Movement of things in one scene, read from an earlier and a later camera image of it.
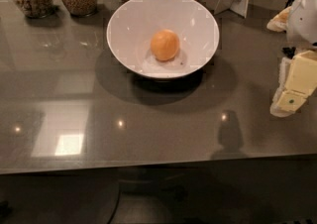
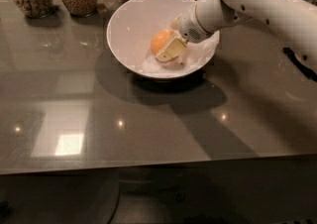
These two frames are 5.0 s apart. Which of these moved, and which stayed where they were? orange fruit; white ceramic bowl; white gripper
Moved: white gripper
Stayed: white ceramic bowl; orange fruit
